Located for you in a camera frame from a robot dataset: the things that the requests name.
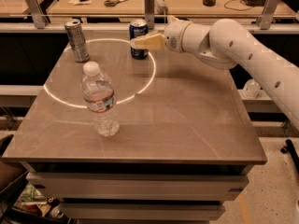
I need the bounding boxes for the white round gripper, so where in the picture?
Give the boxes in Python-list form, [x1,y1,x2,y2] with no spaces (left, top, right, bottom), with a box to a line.
[130,15,191,52]

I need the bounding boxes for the blue pepsi can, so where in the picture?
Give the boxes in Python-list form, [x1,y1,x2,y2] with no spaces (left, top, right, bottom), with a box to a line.
[129,19,149,60]

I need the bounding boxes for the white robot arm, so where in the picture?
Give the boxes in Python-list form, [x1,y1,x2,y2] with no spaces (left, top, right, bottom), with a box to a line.
[131,18,299,224]

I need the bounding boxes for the silver energy drink can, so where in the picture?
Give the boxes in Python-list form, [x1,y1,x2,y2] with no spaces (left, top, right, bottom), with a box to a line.
[64,19,90,63]

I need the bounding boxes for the white power strip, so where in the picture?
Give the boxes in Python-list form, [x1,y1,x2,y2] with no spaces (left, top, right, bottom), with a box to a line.
[155,0,168,14]

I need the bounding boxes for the clear plastic water bottle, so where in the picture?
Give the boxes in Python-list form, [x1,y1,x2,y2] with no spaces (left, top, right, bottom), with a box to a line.
[80,62,121,137]

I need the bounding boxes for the clear sanitizer bottle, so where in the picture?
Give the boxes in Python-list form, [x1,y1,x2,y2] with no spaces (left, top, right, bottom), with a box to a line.
[241,79,261,99]

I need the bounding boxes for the black chair leg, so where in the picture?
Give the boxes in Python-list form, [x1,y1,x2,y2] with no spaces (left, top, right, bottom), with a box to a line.
[280,139,299,174]

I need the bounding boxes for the grey drawer cabinet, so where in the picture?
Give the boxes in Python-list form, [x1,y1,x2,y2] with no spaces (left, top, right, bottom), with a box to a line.
[27,172,249,223]

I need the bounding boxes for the green packaged items in bin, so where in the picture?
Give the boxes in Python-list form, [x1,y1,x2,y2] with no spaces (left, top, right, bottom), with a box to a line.
[13,182,64,221]

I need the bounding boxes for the metal divider bracket middle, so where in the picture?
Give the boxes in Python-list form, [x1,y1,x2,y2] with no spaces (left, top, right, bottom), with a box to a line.
[144,0,155,29]

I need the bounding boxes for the metal divider bracket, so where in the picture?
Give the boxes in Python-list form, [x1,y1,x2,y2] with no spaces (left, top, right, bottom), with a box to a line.
[257,0,280,30]
[25,0,48,29]
[144,0,155,29]

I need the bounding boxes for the scissors with black handles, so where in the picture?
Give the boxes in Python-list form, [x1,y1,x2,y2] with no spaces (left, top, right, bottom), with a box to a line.
[104,0,129,7]

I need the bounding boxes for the metal divider bracket right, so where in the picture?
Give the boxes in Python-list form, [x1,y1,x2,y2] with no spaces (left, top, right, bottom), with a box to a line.
[257,0,280,30]

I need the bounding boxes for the metal divider bracket left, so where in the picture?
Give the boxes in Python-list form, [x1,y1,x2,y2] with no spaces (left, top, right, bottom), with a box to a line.
[25,0,48,29]

